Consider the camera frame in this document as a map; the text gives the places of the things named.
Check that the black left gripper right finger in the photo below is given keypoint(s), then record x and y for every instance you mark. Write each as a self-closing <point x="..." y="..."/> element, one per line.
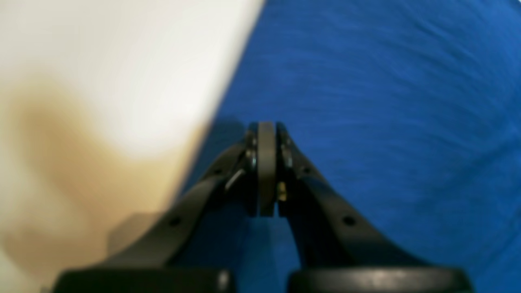
<point x="338" y="249"/>

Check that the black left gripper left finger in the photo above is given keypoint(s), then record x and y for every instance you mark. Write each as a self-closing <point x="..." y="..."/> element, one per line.
<point x="245" y="172"/>

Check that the blue long-sleeve t-shirt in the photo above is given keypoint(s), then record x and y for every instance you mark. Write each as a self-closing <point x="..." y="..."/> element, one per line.
<point x="409" y="108"/>

